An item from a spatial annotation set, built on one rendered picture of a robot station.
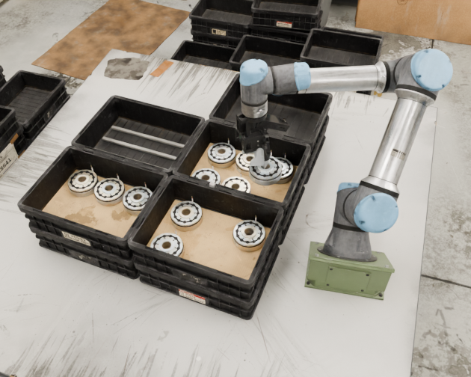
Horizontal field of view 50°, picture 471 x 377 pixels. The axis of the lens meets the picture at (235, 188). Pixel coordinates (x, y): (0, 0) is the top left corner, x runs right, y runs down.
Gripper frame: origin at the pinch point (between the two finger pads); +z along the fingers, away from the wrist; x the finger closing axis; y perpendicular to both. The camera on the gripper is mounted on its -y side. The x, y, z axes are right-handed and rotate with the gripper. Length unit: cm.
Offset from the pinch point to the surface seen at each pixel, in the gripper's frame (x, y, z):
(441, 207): -25, -118, 98
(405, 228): 22, -46, 32
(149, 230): 0.0, 39.6, 13.8
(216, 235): 7.7, 20.0, 18.0
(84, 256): -9, 62, 26
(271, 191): -2.1, -4.3, 17.1
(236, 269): 21.9, 19.0, 19.1
